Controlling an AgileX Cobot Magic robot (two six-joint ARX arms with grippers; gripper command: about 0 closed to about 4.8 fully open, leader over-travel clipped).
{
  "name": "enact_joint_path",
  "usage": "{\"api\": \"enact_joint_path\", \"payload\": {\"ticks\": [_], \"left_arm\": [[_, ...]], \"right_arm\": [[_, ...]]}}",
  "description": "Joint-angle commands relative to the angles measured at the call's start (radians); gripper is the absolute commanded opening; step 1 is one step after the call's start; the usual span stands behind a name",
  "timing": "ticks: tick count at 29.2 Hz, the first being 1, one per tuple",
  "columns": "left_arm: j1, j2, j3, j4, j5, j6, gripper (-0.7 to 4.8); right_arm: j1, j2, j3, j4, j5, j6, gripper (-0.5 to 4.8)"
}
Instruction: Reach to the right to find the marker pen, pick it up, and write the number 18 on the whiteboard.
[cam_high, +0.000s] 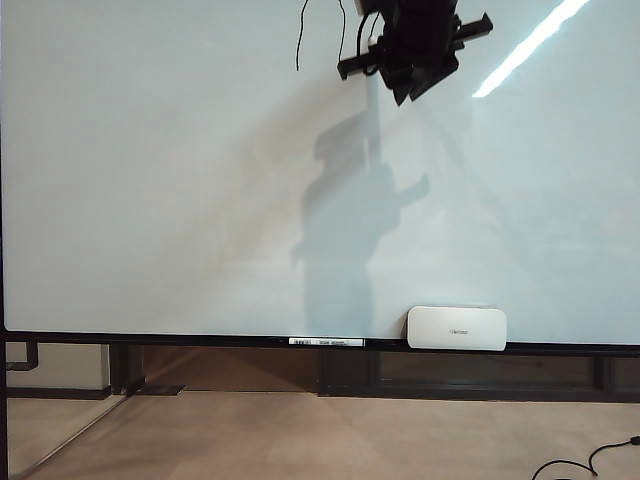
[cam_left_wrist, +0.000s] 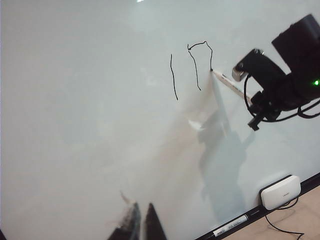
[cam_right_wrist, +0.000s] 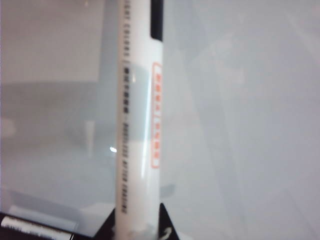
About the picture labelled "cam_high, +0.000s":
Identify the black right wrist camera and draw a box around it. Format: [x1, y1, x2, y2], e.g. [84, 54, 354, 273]
[378, 55, 460, 107]

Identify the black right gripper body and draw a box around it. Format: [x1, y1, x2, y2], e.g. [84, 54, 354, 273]
[337, 13, 495, 82]

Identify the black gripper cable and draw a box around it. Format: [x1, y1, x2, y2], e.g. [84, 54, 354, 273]
[355, 11, 381, 55]

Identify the black bent pipe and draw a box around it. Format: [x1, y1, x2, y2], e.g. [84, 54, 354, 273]
[5, 341, 39, 374]

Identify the large glass whiteboard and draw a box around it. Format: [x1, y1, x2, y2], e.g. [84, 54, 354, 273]
[2, 0, 640, 347]

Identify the black floor cable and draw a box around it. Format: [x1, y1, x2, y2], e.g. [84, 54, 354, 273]
[531, 435, 640, 480]

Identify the black baseboard strip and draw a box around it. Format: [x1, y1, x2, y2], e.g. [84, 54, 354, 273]
[6, 387, 110, 402]

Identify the metal floor rail strip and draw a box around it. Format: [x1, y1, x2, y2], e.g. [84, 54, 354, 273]
[27, 394, 127, 477]

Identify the white rectangular whiteboard eraser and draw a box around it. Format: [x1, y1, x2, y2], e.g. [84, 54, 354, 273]
[406, 305, 508, 351]

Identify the black whiteboard pen tray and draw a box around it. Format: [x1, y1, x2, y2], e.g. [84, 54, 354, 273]
[4, 328, 640, 359]

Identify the black vertical frame post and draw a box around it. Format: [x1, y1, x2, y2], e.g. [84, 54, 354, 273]
[0, 124, 9, 480]

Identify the black stand foot plate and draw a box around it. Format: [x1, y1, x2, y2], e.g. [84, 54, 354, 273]
[127, 383, 186, 398]

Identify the white marker pen barcode label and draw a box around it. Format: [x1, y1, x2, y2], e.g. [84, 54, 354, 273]
[288, 337, 366, 349]

